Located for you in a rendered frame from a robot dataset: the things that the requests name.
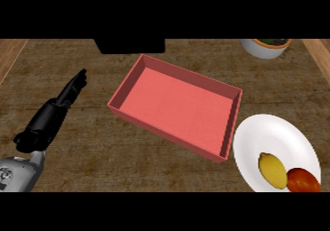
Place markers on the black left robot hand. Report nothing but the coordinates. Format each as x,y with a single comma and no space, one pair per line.
49,117

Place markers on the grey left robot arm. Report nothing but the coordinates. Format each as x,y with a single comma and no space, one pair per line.
15,173

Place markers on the white oval plate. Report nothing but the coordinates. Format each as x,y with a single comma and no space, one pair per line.
271,138

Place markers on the yellow lemon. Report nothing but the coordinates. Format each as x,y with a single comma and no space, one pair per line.
271,171

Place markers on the red open cardboard box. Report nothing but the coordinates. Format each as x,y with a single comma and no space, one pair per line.
176,105

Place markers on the black box appliance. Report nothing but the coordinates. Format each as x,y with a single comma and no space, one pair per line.
130,46

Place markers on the white potted plant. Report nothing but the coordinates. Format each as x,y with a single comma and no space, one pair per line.
266,47

